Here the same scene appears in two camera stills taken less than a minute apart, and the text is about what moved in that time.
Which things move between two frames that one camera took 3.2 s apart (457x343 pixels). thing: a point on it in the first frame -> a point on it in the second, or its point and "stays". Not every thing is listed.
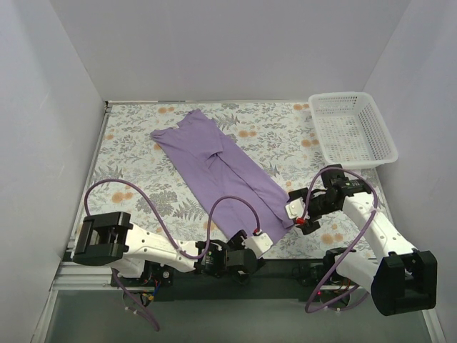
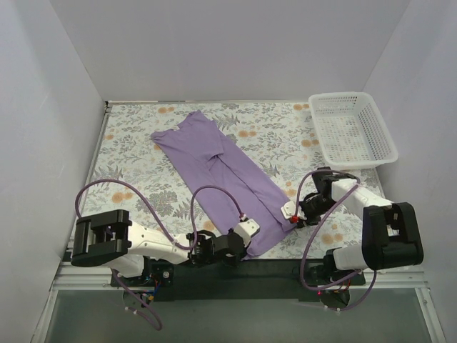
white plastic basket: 351,130 stays
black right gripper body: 304,209 stays
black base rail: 248,281 stays
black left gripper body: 243,257 -> 235,245
